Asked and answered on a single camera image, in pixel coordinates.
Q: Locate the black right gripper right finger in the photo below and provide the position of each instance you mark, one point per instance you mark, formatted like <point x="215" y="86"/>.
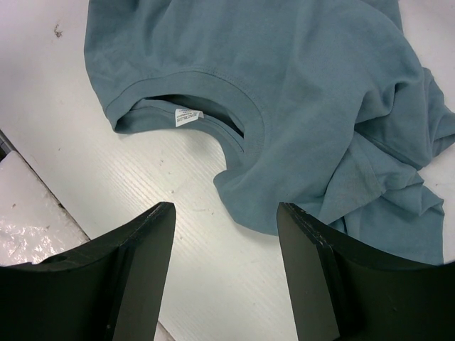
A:
<point x="343" y="289"/>

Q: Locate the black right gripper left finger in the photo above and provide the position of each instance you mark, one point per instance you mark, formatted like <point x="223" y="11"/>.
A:
<point x="109" y="288"/>

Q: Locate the teal blue t shirt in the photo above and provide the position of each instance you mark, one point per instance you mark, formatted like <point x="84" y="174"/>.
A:
<point x="322" y="104"/>

